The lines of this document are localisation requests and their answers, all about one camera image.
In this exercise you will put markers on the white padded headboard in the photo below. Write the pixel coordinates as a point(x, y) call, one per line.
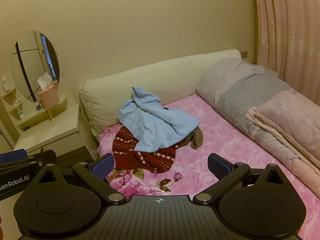
point(150, 72)

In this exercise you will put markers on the olive grey garment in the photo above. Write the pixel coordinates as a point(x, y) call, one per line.
point(196, 140)

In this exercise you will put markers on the folded beige quilt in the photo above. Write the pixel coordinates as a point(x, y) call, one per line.
point(230, 92)

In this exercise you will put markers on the wall socket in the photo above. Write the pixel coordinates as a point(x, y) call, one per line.
point(244, 53)

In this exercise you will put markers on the light blue sweatshirt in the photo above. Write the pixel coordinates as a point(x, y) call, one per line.
point(155, 120)

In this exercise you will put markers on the pink curtain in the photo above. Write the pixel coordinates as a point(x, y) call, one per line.
point(287, 30)

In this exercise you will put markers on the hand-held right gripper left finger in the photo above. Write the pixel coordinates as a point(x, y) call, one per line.
point(102, 167)

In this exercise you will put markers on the pink floral blanket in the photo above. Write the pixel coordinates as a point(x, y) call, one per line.
point(225, 142)

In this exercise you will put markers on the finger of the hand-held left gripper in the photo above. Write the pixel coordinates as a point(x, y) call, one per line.
point(12, 156)
point(42, 156)

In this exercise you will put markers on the pink round tissue box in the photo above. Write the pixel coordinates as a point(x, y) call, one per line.
point(48, 97)

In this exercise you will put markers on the oval mirror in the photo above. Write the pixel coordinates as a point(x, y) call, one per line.
point(30, 55)

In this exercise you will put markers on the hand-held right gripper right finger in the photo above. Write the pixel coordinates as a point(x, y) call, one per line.
point(218, 165)

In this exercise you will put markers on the small blue-capped bottle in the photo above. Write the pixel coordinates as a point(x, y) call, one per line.
point(38, 107)

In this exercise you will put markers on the white vanity table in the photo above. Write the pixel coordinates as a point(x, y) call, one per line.
point(50, 132)

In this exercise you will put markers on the green and white bottle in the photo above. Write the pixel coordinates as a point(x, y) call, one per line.
point(21, 115)

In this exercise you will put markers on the folded pink blanket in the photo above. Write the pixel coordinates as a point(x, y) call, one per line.
point(287, 115)

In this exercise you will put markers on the red patterned knit sweater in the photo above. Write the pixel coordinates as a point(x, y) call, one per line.
point(125, 150)

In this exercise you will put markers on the beige shelf unit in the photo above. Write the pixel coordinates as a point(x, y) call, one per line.
point(56, 110)

